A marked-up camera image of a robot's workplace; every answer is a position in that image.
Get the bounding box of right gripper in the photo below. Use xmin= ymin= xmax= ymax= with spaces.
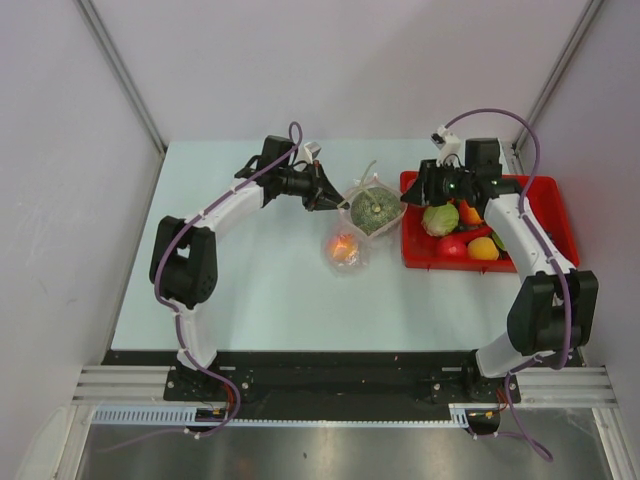
xmin=400 ymin=159 xmax=474 ymax=208

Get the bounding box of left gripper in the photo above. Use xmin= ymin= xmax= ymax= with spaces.
xmin=277 ymin=160 xmax=348 ymax=212

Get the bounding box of green toy melon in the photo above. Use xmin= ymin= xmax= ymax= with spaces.
xmin=347 ymin=160 xmax=405 ymax=237

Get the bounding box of orange-red toy peach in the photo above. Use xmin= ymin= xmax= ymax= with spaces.
xmin=326 ymin=233 xmax=360 ymax=265

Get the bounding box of clear pink-dotted zip bag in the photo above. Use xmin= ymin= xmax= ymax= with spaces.
xmin=321 ymin=163 xmax=407 ymax=276

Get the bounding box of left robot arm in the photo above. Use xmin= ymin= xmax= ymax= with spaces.
xmin=149 ymin=135 xmax=350 ymax=400

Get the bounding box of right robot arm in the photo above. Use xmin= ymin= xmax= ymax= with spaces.
xmin=401 ymin=128 xmax=599 ymax=401

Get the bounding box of green toy cabbage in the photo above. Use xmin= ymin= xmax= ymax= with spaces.
xmin=421 ymin=203 xmax=459 ymax=237

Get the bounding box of red-yellow toy mango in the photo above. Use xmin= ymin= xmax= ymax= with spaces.
xmin=458 ymin=200 xmax=484 ymax=226

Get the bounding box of red plastic tray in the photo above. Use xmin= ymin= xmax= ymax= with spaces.
xmin=399 ymin=170 xmax=581 ymax=275

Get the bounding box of red toy chili pepper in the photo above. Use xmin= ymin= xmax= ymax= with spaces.
xmin=456 ymin=225 xmax=493 ymax=245

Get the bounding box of red toy tomato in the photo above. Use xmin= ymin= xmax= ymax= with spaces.
xmin=436 ymin=235 xmax=467 ymax=258

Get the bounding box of yellow-orange toy apricot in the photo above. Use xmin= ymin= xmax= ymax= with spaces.
xmin=467 ymin=237 xmax=500 ymax=261

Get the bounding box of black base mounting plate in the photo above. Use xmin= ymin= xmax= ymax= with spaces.
xmin=103 ymin=351 xmax=521 ymax=423

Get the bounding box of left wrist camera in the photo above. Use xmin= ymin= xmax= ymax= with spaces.
xmin=301 ymin=141 xmax=321 ymax=164

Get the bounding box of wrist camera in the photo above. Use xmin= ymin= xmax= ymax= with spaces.
xmin=431 ymin=126 xmax=462 ymax=166
xmin=301 ymin=141 xmax=321 ymax=164

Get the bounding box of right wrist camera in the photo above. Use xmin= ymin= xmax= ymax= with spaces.
xmin=431 ymin=126 xmax=462 ymax=166

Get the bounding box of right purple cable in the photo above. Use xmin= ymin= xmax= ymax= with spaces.
xmin=442 ymin=107 xmax=574 ymax=464

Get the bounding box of aluminium frame rail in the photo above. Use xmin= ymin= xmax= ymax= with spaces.
xmin=72 ymin=366 xmax=170 ymax=405

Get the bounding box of white slotted cable duct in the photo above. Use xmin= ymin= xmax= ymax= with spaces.
xmin=92 ymin=403 xmax=474 ymax=429

